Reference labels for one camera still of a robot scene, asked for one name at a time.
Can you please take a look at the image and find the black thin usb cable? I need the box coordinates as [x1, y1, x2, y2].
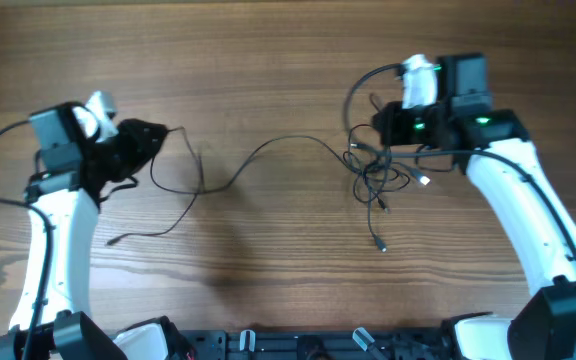
[106, 126, 364, 247]

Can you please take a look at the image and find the left camera cable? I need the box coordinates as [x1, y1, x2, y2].
[0, 119, 55, 360]

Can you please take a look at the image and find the camera cable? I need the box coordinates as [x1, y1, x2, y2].
[0, 119, 55, 360]
[342, 63, 576, 351]

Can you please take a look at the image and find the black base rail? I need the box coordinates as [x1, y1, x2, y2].
[181, 328, 452, 360]

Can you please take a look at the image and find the right camera cable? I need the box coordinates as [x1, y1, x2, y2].
[342, 63, 576, 351]

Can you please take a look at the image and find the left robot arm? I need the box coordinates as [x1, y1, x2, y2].
[0, 102, 175, 359]

